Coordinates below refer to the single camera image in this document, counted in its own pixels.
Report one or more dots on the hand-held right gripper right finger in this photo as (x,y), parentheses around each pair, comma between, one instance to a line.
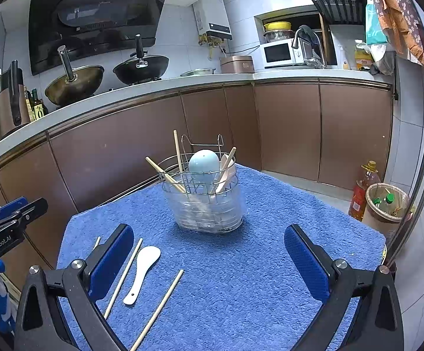
(307,263)

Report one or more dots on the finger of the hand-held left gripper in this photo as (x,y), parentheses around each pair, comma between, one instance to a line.
(29,210)
(10,206)

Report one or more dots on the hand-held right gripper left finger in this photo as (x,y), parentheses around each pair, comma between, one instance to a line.
(111,263)

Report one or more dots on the white spoon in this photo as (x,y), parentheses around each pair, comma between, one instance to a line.
(144,263)
(222,163)

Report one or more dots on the light blue spoon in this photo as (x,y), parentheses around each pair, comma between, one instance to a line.
(204,162)

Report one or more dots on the person's left hand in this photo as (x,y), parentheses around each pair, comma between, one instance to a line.
(1,292)

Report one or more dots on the blue towel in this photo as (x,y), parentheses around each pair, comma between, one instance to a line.
(234,263)

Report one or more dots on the large cooking oil bottle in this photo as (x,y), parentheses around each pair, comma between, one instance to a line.
(362,197)

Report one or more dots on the round trash bin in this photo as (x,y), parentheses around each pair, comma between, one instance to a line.
(384,212)

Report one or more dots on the dark sauce bottle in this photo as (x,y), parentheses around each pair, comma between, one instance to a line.
(29,108)

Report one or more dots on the brown electric kettle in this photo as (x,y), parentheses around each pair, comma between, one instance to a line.
(9,106)

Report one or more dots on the dark olive oil bottle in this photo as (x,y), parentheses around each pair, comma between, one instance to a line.
(40,108)

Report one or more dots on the brass wok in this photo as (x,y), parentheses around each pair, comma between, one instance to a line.
(76,84)

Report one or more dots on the brown base cabinets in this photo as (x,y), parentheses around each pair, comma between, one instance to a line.
(289,128)

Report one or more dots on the black wok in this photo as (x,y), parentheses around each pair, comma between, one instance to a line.
(142,67)

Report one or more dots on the black range hood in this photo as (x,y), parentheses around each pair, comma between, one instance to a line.
(98,22)

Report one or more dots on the white soap bottle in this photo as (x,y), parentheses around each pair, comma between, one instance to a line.
(343,60)

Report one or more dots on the brown rice cooker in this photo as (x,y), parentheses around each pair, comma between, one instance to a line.
(237,65)

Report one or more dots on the white microwave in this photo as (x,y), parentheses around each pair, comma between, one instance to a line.
(278,54)

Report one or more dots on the grey plastic bag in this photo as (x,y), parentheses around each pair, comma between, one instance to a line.
(384,60)

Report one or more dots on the steel faucet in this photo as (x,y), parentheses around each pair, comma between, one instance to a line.
(307,38)

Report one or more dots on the glass bowl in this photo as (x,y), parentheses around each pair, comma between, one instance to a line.
(278,36)

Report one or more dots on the yellow pot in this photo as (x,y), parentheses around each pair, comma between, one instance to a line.
(278,26)

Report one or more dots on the light blue bag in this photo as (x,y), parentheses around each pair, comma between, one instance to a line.
(375,25)

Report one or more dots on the white water heater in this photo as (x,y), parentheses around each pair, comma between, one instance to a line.
(212,14)

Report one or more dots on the floral apron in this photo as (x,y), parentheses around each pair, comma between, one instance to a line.
(395,11)

